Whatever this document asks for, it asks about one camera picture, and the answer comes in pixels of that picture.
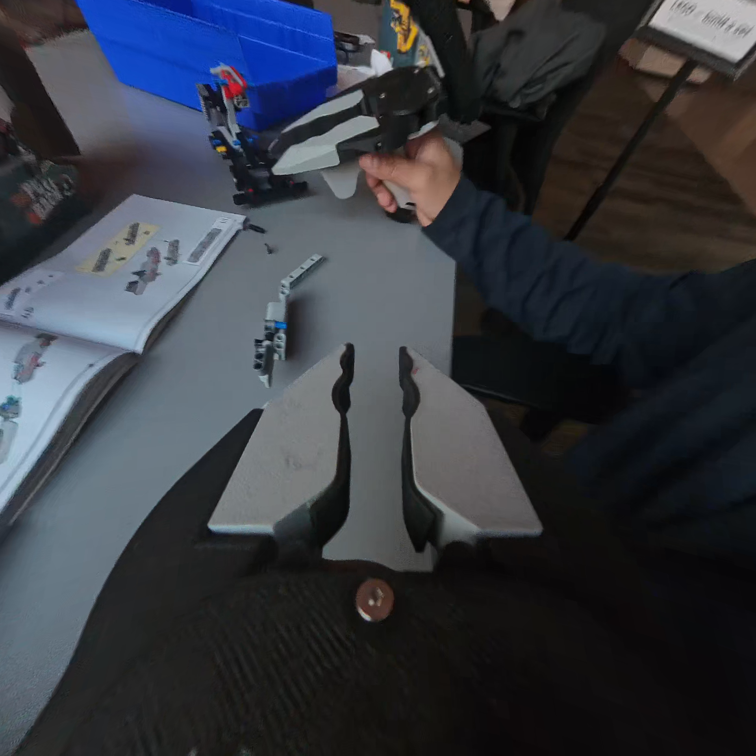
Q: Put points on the person's right forearm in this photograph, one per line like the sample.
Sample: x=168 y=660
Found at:
x=543 y=277

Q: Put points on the black lego chassis assembly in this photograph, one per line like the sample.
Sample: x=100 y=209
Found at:
x=236 y=147

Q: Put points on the white sign board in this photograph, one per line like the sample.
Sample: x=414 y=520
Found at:
x=703 y=26

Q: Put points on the small grey lego sub-assembly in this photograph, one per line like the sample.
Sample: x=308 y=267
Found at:
x=276 y=331

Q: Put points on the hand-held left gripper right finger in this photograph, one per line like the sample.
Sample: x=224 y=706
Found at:
x=466 y=466

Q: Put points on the lego instruction booklet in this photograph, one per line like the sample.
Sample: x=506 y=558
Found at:
x=88 y=295

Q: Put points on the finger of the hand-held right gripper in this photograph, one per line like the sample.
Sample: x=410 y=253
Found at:
x=319 y=147
x=322 y=115

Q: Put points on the person's right hand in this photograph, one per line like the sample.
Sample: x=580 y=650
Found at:
x=422 y=174

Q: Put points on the dark monster truck lego box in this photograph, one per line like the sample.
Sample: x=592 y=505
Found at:
x=41 y=201

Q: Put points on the dark grey jacket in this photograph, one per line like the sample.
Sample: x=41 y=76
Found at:
x=531 y=53

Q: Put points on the white plastic bag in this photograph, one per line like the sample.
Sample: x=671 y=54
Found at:
x=357 y=65

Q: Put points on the person's dark clothed body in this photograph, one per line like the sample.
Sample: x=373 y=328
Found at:
x=679 y=449

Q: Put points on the black sign stand pole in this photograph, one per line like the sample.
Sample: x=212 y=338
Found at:
x=632 y=147

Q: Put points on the small black lego pin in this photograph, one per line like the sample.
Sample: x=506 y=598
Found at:
x=255 y=228

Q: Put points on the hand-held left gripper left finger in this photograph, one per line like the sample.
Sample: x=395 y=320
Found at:
x=283 y=455

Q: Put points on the blue plastic bin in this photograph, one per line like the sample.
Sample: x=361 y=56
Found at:
x=195 y=47

